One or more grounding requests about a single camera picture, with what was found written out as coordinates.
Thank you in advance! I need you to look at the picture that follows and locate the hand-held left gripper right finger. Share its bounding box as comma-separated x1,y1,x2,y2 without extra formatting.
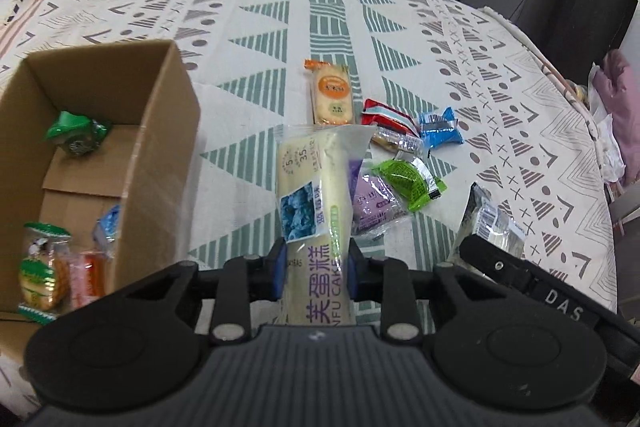
346,238,506,344

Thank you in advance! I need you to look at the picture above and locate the crumpled white plastic bag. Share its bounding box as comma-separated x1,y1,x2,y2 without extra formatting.
590,112,626,182

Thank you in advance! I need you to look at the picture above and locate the blue silver snack packet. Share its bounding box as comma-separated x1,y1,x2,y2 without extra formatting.
417,107,465,150

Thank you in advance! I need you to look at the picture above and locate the dark green snack packet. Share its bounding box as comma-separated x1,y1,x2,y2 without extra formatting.
44,111,112,156

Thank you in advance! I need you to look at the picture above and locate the purple snack packet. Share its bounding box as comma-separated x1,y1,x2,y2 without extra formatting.
350,159,413,238

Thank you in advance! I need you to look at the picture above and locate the small blue snack packet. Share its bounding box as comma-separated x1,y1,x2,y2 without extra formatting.
92,204,123,253

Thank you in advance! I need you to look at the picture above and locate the red snack packet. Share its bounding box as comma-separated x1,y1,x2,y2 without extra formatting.
361,98,421,138

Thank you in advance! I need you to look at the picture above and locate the brown cardboard box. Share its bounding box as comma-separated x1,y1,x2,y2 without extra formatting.
0,39,202,325

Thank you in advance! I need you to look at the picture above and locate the orange cracker packet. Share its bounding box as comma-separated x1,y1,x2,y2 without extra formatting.
304,58,353,126

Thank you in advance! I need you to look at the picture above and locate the orange candy packet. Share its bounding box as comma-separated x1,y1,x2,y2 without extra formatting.
67,252,108,308

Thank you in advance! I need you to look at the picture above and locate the long white cake packet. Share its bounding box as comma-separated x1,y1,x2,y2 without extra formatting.
274,124,373,328

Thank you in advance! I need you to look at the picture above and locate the pink cloth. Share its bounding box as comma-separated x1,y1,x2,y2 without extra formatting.
587,49,640,185

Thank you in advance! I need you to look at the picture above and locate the white snack packet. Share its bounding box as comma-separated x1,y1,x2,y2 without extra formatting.
447,182,527,263

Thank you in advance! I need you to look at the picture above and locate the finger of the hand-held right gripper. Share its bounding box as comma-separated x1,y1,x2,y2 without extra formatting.
459,234,538,293

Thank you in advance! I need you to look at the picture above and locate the bright green snack packet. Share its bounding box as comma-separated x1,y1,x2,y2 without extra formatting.
372,157,447,212

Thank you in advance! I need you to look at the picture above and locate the black flat monitor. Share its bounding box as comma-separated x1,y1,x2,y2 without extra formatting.
515,0,638,80

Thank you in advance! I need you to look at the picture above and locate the green-edged cookie packet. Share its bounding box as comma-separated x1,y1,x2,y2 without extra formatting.
17,222,72,325

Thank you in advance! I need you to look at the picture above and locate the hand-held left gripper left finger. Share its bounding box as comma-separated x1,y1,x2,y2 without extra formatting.
112,239,288,344

